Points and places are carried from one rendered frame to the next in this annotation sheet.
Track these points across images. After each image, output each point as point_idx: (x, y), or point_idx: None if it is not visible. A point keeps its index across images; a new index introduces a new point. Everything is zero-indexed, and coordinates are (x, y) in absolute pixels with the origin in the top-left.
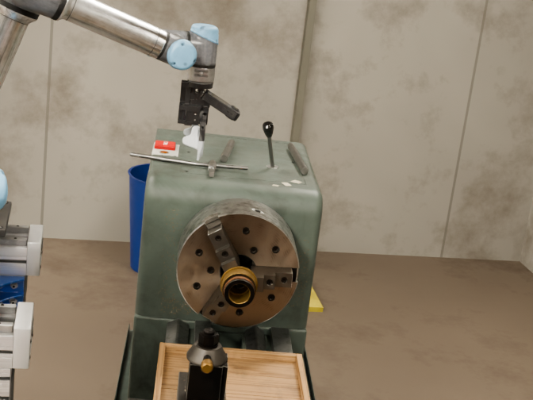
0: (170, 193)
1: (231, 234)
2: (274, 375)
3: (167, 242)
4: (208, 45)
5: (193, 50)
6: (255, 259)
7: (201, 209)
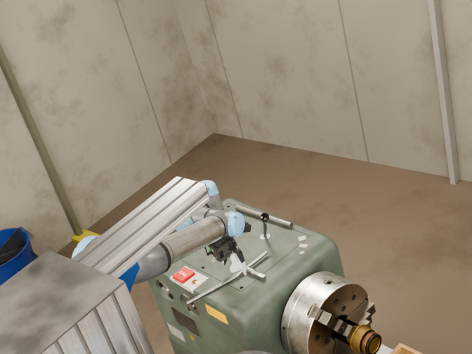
0: (257, 312)
1: (329, 310)
2: None
3: (269, 343)
4: (218, 197)
5: (241, 215)
6: (346, 312)
7: (279, 305)
